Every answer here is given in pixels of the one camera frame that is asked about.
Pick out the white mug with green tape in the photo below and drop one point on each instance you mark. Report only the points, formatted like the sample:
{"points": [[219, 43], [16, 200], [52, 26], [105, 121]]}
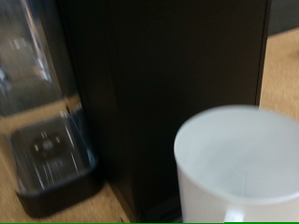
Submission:
{"points": [[243, 168]]}

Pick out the grey partition panel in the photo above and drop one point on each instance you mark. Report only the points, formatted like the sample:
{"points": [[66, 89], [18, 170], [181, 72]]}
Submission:
{"points": [[285, 15]]}

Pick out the black Keurig coffee machine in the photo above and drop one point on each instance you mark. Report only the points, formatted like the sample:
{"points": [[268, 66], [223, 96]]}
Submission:
{"points": [[155, 93]]}

